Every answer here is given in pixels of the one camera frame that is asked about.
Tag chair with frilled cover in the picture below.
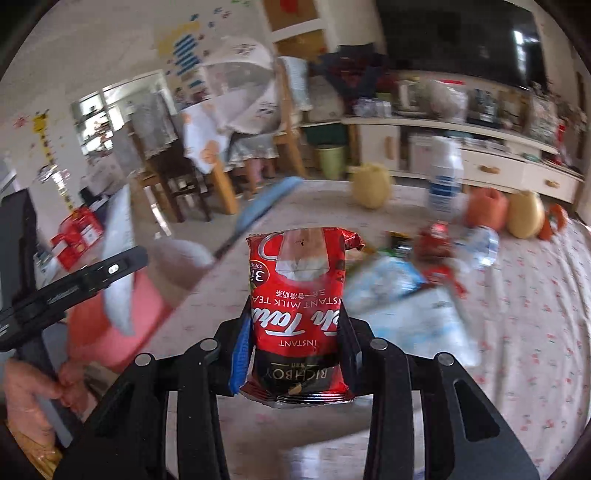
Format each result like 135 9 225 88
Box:
229 131 280 195

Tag floral bed sheet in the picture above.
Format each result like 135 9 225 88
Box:
150 178 591 480

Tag person's left hand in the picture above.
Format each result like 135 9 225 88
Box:
0 356 93 446

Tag table with white cloth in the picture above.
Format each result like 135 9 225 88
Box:
179 102 242 215

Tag light wooden chair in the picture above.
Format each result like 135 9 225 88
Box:
272 56 311 179

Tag red snack packet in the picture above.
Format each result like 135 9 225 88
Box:
412 222 459 260

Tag orange plastic ring toy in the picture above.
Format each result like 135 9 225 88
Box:
538 203 570 241

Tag brown door poster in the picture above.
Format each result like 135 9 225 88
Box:
262 0 325 34

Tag green waste bin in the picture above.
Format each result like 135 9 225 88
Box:
316 144 348 181

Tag blue and grey tool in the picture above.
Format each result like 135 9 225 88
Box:
212 176 303 261

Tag giraffe height chart sticker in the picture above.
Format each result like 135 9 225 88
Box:
31 110 75 214

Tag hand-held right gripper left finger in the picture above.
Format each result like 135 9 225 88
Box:
53 305 254 480

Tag white plastic wrapper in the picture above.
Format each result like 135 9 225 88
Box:
99 184 137 335

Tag yellow plastic jug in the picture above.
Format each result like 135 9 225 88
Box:
507 190 546 240
350 162 394 210

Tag white printed plastic bag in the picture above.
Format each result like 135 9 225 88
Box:
345 255 482 367

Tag dark wooden chair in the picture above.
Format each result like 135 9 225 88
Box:
122 91 214 223

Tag black television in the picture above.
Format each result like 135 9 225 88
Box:
373 0 548 89

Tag green and black packet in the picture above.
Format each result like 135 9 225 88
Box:
378 230 414 260

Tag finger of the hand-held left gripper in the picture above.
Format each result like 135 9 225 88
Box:
78 246 149 292

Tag orange plastic jug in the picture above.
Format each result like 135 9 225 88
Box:
465 188 509 232

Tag clear plastic bottle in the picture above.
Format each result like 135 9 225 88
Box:
457 224 502 271

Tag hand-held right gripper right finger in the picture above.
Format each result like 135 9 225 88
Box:
339 315 542 480

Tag pack of water bottles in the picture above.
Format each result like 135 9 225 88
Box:
355 96 394 119

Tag white mesh food cover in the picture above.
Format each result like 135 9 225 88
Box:
202 41 279 136

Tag dark wrapped flower bouquet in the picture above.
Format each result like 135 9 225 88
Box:
308 53 389 103

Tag red milk tea packet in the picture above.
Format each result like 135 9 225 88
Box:
239 227 366 409

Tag grey plastic bag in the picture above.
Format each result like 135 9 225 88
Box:
424 80 468 124

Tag pink plastic bin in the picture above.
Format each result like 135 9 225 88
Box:
67 258 178 372

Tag white plastic bottle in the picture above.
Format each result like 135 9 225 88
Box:
426 135 465 223

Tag blue and yellow wall stickers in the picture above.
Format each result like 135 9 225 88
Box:
156 17 209 94

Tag white television cabinet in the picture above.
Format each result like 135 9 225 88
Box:
341 114 585 205

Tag stack of red boxes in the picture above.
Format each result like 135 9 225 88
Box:
50 207 106 272

